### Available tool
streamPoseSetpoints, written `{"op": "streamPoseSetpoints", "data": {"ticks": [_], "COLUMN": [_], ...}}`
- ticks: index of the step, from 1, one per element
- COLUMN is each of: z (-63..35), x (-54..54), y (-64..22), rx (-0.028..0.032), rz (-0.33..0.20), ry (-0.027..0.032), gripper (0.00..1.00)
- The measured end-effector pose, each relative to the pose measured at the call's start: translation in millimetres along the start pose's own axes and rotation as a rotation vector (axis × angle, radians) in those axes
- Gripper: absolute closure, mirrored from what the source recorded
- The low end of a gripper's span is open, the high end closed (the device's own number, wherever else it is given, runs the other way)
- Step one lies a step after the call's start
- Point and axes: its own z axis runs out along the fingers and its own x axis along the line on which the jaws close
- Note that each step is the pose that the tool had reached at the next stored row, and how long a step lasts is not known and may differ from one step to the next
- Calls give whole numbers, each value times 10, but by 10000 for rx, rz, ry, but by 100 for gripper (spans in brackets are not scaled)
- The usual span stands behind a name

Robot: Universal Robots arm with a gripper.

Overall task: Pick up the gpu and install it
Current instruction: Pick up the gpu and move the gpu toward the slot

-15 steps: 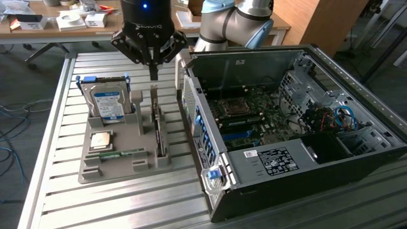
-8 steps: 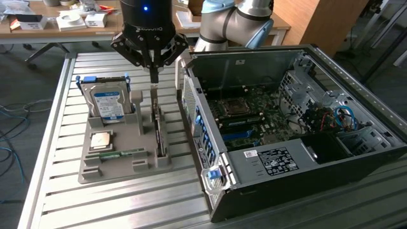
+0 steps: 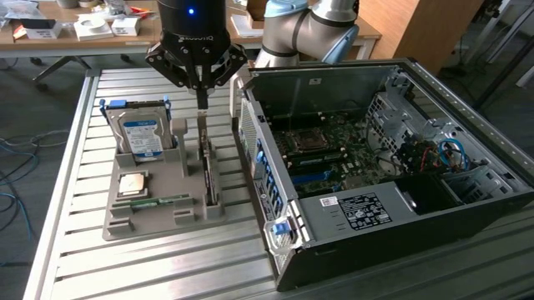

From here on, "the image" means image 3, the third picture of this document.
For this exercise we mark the dark RAM stick white label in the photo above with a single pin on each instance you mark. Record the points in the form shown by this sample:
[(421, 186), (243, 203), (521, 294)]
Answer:
[(317, 159)]

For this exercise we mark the green RAM stick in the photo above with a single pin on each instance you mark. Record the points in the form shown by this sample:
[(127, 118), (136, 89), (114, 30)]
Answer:
[(150, 200)]

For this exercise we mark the hard disk in blue caddy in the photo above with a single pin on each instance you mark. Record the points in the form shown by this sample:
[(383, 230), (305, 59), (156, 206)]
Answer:
[(142, 134)]

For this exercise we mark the wooden desk white frame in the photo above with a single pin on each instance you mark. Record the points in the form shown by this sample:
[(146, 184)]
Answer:
[(63, 45)]

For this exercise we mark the open black PC case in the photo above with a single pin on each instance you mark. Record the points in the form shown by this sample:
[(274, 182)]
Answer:
[(417, 237)]

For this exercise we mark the grey plastic parts rack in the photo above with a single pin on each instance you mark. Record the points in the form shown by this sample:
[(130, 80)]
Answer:
[(167, 184)]

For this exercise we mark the green motherboard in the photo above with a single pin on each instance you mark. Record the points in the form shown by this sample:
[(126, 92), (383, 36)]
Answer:
[(354, 156)]

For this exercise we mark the blue case latch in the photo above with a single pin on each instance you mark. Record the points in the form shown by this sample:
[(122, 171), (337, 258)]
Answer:
[(281, 227)]

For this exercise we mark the perforated metal disk bay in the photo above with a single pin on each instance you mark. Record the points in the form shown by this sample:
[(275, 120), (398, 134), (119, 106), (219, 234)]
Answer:
[(391, 125)]

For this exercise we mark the CPU with metal lid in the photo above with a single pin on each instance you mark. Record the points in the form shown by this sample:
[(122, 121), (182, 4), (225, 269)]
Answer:
[(131, 184)]

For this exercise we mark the wooden cabinet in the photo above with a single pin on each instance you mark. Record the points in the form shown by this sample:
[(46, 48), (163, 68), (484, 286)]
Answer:
[(425, 28)]

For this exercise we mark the blue expansion slot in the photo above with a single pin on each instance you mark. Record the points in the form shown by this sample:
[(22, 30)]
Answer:
[(313, 178)]

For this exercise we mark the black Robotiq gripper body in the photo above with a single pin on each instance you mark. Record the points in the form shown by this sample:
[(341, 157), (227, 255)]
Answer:
[(194, 28)]

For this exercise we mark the grey power supply unit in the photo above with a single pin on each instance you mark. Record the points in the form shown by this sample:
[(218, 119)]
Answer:
[(358, 212)]

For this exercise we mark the white box with tape roll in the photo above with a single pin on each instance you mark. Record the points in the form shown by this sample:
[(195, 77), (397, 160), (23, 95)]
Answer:
[(94, 29)]

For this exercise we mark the white paper booklet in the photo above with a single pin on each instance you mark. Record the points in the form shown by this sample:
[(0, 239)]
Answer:
[(246, 28)]

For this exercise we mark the CPU socket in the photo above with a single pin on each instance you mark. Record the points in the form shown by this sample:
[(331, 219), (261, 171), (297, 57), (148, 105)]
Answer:
[(309, 140)]

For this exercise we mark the black and white box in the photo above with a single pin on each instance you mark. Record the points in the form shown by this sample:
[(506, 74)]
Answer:
[(42, 31)]

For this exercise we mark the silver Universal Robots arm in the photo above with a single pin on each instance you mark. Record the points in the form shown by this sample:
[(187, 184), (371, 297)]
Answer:
[(287, 31)]

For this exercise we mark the green graphics card black cooler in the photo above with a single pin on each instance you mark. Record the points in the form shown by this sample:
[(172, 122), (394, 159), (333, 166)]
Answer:
[(208, 168)]

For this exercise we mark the white box with label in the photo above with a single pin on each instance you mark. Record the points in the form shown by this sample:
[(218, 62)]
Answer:
[(124, 27)]

